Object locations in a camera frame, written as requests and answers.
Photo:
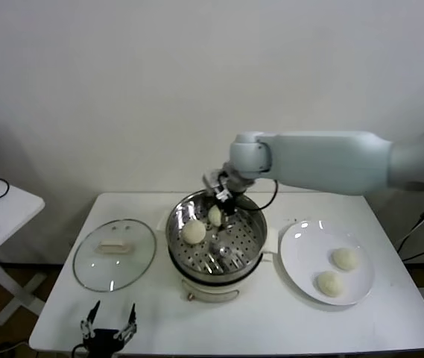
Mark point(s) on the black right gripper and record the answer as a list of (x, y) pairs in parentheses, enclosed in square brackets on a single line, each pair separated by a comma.
[(226, 206)]

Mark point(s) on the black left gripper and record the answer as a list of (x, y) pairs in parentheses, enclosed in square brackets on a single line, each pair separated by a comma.
[(103, 340)]

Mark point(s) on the white steamed baozi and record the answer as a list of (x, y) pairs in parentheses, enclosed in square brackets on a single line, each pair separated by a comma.
[(193, 232), (345, 259), (214, 217), (330, 284)]

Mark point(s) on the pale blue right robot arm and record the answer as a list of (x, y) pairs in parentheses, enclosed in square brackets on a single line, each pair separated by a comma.
[(327, 160)]

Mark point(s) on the stainless steel steamer basket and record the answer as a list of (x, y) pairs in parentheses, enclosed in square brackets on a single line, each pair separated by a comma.
[(250, 227)]

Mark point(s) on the round glass pot lid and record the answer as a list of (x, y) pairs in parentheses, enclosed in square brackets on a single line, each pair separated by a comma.
[(122, 268)]

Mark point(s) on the cream electric cooker base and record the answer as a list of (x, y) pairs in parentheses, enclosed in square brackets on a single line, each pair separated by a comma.
[(211, 291)]

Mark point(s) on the white round plate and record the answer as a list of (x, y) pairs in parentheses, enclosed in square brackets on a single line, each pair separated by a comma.
[(308, 242)]

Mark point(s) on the white side table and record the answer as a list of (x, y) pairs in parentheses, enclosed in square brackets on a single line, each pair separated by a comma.
[(10, 209)]

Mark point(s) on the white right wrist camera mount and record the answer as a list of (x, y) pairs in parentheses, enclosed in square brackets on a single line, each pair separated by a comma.
[(215, 182)]

